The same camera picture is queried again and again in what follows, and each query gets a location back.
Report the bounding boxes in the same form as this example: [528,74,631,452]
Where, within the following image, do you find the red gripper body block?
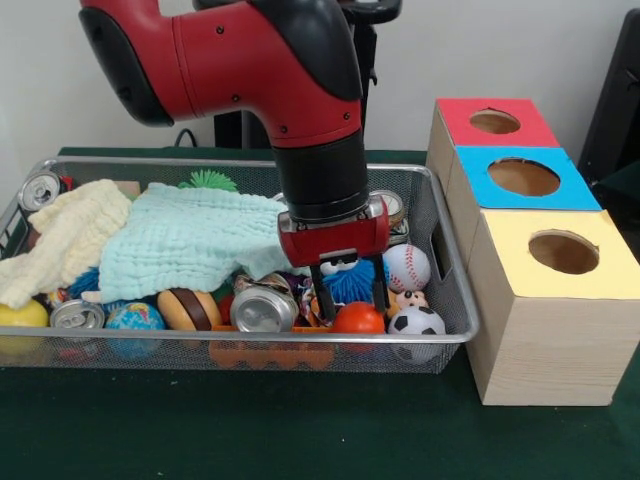
[277,194,392,269]

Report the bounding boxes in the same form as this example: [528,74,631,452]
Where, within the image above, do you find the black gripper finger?
[372,254,392,316]
[309,262,337,321]

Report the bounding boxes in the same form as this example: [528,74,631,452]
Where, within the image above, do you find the wooden box with three holes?
[426,97,640,407]

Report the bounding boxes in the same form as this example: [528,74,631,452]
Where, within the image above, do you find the shallow metal mesh bin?
[0,155,481,375]

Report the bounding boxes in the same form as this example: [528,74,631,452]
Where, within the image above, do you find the crumpled colourful paper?
[297,277,334,330]

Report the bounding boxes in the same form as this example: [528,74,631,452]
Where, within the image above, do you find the blue fuzzy toy with eyes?
[319,257,379,306]

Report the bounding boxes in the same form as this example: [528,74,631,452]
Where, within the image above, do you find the white baseball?
[382,243,432,294]

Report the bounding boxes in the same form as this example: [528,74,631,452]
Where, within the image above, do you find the orange ball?
[332,301,386,354]

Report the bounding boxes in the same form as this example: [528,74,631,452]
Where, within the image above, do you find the black and white soccer ball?
[387,305,447,365]

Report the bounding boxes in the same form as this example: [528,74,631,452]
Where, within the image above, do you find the crushed silver can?
[230,284,301,334]

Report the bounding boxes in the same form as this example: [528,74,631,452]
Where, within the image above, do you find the gold drink can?
[368,189,407,234]

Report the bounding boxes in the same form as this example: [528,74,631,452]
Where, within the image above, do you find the light blue muslin cloth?
[97,182,311,305]

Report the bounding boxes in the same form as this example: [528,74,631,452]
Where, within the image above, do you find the dark green tablecloth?
[0,145,640,480]
[589,162,640,236]

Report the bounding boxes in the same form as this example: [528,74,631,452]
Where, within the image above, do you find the toy hamburger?
[157,287,224,332]

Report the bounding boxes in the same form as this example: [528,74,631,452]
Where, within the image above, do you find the globe print ball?
[105,301,167,360]

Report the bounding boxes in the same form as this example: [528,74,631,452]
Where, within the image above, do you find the cream muslin cloth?
[0,178,134,310]

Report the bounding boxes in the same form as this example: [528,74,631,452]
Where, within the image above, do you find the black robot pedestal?
[192,0,404,150]

